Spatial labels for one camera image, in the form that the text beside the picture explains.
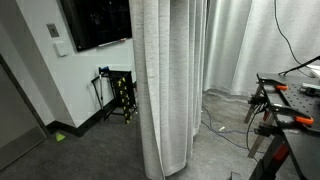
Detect light grey fabric curtain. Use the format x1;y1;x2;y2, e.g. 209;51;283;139
128;0;208;180

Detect narrow pale grey background curtain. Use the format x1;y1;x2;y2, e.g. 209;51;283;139
202;0;253;93

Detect wide pale grey background curtain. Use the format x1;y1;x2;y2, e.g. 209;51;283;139
230;0;320;98

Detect black folded cart yellow stickers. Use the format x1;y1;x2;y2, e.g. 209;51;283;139
103;69;139;125

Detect white marker pen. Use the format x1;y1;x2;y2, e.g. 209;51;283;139
98;37;128;48

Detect green door wedge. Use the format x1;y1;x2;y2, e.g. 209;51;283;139
54;131;67;143

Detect grey door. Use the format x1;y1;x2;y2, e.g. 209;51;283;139
0;54;48;171

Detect black perforated workbench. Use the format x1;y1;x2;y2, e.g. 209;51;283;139
244;72;320;180

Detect blue-handled black stick tool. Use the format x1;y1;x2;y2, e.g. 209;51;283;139
90;66;111;111

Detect blue floor cable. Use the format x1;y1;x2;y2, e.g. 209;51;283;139
200;105;268;155

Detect black wall display board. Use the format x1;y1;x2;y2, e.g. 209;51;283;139
59;0;133;53

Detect black cable under workbench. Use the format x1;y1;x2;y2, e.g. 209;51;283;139
245;103;268;164

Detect white wall thermostat box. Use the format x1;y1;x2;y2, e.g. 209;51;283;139
53;41;70;58

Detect small orange-handled black clamp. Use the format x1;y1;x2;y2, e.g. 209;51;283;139
256;73;289;92

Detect grey wall switch plate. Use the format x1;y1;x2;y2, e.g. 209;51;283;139
46;23;61;39

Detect black hanging cable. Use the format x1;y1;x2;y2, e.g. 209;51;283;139
273;0;316;78

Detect red-orange clamp handle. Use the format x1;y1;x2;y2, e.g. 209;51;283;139
272;143;290;163

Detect large orange-handled black clamp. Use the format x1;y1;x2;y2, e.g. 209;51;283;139
265;103;315;128

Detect silver metal bracket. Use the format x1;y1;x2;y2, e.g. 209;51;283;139
299;82;320;98

